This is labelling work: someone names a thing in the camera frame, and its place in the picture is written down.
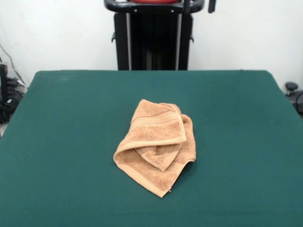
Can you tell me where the black upright box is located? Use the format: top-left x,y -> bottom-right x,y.
0,62 -> 9,105

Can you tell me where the black cable heap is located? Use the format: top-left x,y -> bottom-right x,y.
0,78 -> 27,124

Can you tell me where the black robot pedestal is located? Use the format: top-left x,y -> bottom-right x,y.
103,0 -> 216,71

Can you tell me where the dark green table cloth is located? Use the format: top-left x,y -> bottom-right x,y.
0,70 -> 303,227

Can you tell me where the tan terry towel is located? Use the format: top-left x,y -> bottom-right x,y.
113,98 -> 197,199

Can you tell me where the grey cable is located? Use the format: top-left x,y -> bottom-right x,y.
0,44 -> 27,86

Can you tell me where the grey chair base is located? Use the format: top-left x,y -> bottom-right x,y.
285,81 -> 303,114

